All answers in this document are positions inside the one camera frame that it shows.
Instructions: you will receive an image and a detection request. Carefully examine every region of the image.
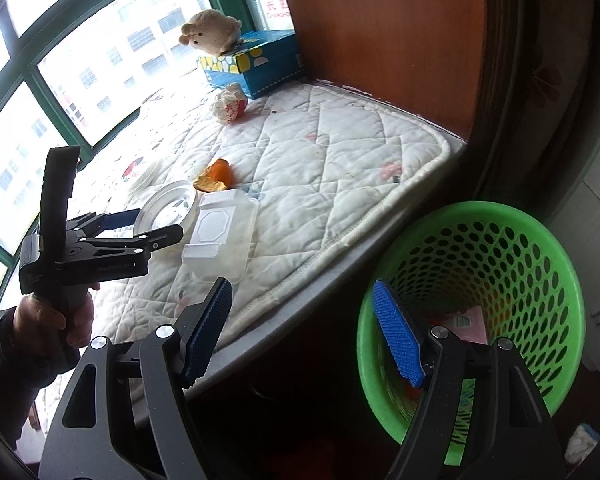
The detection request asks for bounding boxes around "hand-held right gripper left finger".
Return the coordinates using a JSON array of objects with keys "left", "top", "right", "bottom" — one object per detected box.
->
[{"left": 39, "top": 276, "right": 233, "bottom": 480}]

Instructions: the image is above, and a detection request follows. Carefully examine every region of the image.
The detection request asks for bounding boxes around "blue spotted tissue box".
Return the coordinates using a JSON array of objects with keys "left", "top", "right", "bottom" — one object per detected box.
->
[{"left": 197, "top": 30, "right": 306, "bottom": 100}]

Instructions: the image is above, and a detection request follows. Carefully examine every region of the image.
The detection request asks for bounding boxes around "person's left forearm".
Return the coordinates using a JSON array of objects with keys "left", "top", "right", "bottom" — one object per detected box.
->
[{"left": 0, "top": 307, "right": 81, "bottom": 453}]

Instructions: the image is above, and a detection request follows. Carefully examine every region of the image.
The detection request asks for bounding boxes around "white plastic packet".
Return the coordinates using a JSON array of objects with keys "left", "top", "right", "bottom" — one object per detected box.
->
[{"left": 564, "top": 422, "right": 600, "bottom": 466}]

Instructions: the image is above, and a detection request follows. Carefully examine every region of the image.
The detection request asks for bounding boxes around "beige apartment building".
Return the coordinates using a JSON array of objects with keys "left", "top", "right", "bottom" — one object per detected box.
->
[{"left": 40, "top": 0, "right": 206, "bottom": 126}]

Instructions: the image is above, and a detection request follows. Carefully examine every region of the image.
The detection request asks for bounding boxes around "round white lid red label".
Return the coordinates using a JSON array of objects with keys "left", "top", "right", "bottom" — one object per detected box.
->
[{"left": 120, "top": 156, "right": 167, "bottom": 195}]

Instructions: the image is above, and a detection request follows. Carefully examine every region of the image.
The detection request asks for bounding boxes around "crumpled paper ball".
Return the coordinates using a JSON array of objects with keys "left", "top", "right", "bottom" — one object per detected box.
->
[{"left": 211, "top": 83, "right": 248, "bottom": 123}]

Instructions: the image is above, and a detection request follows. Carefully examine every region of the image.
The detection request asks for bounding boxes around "clear round plastic plate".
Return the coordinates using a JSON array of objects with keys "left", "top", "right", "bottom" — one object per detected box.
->
[{"left": 132, "top": 180, "right": 201, "bottom": 238}]

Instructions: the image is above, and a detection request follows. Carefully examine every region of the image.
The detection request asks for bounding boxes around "person's left hand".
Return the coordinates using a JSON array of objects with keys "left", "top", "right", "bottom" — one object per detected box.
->
[{"left": 17, "top": 282, "right": 102, "bottom": 351}]

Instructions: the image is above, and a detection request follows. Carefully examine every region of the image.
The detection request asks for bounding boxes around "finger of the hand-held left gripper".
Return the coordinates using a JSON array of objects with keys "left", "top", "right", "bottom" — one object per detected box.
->
[
  {"left": 77, "top": 224, "right": 185, "bottom": 263},
  {"left": 69, "top": 211, "right": 143, "bottom": 237}
]

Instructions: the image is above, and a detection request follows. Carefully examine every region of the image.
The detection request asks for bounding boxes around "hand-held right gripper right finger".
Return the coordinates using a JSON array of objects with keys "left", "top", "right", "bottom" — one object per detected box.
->
[{"left": 371, "top": 280, "right": 566, "bottom": 480}]

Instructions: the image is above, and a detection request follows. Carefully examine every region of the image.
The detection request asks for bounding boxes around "green plastic basket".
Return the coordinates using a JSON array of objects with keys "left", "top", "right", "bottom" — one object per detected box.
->
[{"left": 356, "top": 201, "right": 587, "bottom": 466}]

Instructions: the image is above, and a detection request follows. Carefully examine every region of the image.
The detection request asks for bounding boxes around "orange peel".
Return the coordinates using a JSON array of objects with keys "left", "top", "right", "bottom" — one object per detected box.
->
[{"left": 193, "top": 158, "right": 233, "bottom": 194}]

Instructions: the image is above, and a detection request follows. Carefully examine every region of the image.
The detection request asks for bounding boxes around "brown wooden cabinet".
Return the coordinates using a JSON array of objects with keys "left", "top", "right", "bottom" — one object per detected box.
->
[{"left": 275, "top": 0, "right": 596, "bottom": 211}]

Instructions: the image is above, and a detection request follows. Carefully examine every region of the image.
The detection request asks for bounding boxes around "green window frame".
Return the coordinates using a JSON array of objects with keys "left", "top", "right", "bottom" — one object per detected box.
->
[{"left": 0, "top": 0, "right": 276, "bottom": 311}]

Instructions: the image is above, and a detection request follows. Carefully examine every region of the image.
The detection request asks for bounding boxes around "beige plush toy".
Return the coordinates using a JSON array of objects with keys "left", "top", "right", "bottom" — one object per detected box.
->
[{"left": 179, "top": 9, "right": 243, "bottom": 56}]

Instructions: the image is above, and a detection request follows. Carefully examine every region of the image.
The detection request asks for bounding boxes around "white quilted mat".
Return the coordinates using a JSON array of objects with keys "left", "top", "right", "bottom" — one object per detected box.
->
[{"left": 27, "top": 82, "right": 453, "bottom": 431}]

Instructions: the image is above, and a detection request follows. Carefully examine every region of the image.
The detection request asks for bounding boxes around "pink snack wrapper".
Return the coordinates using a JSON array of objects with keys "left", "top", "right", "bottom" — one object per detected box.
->
[{"left": 427, "top": 305, "right": 488, "bottom": 346}]

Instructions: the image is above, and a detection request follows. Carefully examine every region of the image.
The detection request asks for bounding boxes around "clear plastic container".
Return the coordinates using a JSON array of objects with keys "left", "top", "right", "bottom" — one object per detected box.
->
[{"left": 181, "top": 189, "right": 260, "bottom": 283}]

